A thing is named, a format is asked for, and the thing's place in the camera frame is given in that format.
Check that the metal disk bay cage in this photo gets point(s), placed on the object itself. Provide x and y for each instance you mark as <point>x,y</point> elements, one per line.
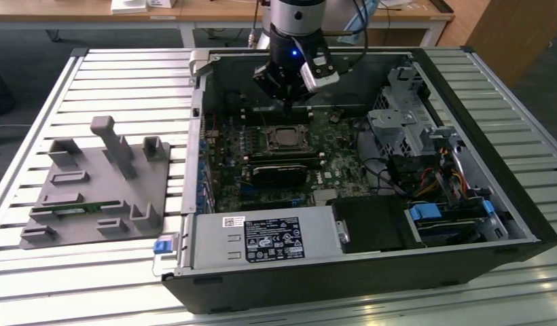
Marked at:
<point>396,136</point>

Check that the blue plastic tab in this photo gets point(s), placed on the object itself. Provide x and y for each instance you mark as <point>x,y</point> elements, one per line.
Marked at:
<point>488,208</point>

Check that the green motherboard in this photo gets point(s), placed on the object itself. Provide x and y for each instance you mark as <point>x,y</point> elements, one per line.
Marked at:
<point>343,163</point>

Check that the grey power supply unit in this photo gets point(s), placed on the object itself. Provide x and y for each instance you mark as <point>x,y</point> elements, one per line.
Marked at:
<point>216,237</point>

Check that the wooden cabinet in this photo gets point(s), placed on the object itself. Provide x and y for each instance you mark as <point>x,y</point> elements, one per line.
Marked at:
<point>509,34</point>

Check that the black RAM slot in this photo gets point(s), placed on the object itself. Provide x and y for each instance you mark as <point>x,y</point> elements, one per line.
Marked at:
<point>272,113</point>
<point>272,120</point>
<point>284,156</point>

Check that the silver CPU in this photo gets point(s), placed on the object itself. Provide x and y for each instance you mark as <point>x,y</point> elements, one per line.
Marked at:
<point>289,136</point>

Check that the wooden desk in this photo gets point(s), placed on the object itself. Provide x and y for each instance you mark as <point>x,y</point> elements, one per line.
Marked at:
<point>80,17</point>

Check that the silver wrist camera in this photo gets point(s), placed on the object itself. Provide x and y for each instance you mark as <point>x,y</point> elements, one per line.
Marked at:
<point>321,79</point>

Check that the grey case release latch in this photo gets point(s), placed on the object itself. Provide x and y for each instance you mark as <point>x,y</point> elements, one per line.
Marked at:
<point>201,62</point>

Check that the black expansion slot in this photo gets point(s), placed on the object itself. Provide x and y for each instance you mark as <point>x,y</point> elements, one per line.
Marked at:
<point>265,204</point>

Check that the black graphics card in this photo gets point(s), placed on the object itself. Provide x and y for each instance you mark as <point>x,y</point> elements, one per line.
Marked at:
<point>278,175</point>

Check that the blue case latch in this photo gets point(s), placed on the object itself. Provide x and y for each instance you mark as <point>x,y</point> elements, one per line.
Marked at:
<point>164,245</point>

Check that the CPU socket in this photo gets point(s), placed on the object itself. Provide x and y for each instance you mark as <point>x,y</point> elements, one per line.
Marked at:
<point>269,149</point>

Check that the blue disk carrier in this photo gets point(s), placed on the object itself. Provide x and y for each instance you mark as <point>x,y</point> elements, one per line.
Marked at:
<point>425,212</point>

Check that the small silver heatsink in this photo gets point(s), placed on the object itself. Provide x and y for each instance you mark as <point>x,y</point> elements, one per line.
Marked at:
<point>327,196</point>

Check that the grey parts rack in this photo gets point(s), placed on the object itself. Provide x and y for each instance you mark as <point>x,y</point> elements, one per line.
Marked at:
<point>106,190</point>

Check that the black PC case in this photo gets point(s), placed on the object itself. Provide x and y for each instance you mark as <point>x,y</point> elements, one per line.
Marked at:
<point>306,292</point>

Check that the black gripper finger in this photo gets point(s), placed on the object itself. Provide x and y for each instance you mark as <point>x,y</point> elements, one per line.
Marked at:
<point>272,83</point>
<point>298,91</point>

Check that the white flat object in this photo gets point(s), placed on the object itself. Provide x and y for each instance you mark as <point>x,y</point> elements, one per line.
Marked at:
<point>396,4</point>

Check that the white black box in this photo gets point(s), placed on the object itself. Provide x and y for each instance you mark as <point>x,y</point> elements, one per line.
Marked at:
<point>164,5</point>

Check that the black plastic cover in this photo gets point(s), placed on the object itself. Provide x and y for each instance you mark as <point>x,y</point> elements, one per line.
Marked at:
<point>375,224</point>

